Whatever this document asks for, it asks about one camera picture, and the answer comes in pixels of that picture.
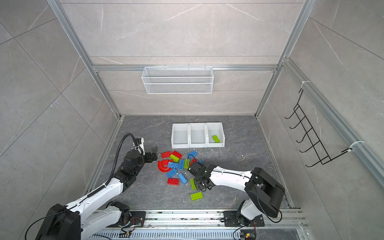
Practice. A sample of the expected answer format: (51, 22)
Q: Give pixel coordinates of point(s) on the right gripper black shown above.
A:
(197, 185)

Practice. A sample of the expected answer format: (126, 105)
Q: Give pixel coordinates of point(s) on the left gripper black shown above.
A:
(150, 159)

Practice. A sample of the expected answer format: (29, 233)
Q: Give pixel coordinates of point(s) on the green lego brick bottom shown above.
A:
(196, 196)

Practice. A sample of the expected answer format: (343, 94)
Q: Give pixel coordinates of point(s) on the red lego brick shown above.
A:
(173, 182)
(177, 154)
(166, 155)
(192, 161)

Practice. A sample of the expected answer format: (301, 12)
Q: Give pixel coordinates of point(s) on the blue lego brick top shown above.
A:
(192, 155)

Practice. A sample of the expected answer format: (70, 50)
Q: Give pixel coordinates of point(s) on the white three-compartment bin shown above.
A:
(197, 135)

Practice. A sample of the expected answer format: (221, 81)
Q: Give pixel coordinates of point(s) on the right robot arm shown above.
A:
(264, 192)

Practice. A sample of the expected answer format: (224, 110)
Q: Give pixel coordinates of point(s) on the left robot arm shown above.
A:
(78, 220)

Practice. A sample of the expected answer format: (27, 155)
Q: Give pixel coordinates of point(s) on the red arch lego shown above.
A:
(163, 166)

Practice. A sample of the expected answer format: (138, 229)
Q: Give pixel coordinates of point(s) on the green lego brick top pile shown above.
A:
(174, 158)

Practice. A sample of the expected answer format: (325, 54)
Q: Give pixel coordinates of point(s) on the red lego brick bottom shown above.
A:
(173, 182)

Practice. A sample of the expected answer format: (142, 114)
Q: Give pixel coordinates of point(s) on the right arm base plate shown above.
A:
(234, 220)

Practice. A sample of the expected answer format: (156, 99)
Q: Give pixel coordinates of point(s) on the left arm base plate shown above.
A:
(134, 219)

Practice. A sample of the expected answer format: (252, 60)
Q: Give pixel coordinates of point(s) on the white wire mesh basket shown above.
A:
(178, 80)

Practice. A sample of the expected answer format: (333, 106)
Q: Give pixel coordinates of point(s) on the aluminium front rail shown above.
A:
(198, 224)

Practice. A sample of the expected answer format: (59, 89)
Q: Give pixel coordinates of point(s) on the black wire hook rack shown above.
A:
(310, 135)

